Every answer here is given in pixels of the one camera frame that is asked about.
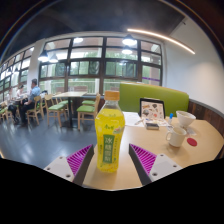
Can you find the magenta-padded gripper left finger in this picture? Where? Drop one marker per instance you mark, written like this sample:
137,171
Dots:
61,166

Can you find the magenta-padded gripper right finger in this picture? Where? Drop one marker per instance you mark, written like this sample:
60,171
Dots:
162,166

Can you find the yellow drink bottle orange cap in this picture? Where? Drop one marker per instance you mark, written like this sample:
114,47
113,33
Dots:
109,133

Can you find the white ribbed mug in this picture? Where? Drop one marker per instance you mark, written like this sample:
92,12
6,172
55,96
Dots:
176,137

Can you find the flat round red coaster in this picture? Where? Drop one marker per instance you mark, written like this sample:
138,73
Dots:
192,142

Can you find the small dark box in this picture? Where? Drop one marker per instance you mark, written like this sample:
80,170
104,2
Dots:
152,126

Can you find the small blue-capped tube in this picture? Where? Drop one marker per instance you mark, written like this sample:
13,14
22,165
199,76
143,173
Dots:
171,118

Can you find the white bowl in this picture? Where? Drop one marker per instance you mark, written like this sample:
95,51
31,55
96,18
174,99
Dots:
185,118

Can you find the white paper sheet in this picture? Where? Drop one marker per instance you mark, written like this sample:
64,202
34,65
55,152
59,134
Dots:
131,119

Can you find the black-framed tablet with stickers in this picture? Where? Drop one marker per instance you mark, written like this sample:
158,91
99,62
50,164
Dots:
152,109

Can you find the wooden chairs with green seats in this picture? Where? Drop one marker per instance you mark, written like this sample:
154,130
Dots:
86,109

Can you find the green upholstered bench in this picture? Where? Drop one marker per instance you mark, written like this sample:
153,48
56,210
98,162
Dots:
176,98

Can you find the wooden dining table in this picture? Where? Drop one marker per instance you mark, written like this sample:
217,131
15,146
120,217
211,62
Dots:
70,94

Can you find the person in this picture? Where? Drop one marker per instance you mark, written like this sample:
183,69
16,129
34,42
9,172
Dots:
31,98
20,90

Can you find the large dark-framed window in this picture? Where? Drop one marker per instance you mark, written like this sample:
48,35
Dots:
101,68

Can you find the black pendant ceiling lamps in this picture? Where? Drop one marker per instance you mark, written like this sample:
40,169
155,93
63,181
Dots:
43,56

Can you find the long curved light strip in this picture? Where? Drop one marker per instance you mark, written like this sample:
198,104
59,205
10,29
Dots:
160,36

